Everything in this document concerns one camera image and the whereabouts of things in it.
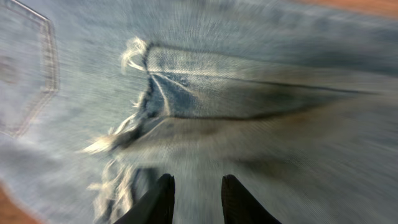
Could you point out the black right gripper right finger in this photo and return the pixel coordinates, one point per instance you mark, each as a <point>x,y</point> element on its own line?
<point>240,206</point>

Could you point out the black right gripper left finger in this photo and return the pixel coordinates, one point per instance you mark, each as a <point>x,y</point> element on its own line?
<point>156,206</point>

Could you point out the blue denim jeans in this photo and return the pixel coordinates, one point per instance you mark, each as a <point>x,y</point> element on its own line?
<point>100,98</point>

